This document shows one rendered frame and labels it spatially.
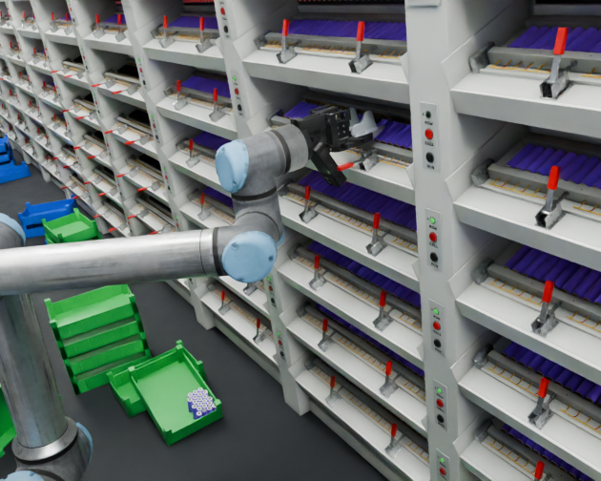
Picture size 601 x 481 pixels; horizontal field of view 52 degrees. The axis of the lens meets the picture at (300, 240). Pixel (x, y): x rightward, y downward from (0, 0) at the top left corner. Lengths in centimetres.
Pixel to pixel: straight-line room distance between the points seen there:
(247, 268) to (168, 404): 121
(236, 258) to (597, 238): 57
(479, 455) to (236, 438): 90
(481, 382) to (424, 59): 64
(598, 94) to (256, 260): 58
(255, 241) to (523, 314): 49
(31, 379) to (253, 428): 84
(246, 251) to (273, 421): 114
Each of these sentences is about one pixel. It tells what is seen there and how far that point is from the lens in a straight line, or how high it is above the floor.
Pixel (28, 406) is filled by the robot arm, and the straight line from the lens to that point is 157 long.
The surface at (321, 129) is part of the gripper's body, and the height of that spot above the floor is 105.
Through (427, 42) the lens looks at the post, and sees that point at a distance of 108.
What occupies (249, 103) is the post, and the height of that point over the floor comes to 104.
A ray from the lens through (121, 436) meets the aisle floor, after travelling 225.
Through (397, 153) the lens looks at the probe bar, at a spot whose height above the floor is 99.
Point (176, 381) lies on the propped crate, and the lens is 229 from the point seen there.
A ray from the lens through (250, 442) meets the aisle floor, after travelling 207.
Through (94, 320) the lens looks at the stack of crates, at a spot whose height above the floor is 27.
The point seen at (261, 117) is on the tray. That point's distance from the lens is 167.
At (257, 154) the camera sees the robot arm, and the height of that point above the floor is 106.
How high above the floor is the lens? 139
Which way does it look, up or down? 25 degrees down
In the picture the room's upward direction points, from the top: 8 degrees counter-clockwise
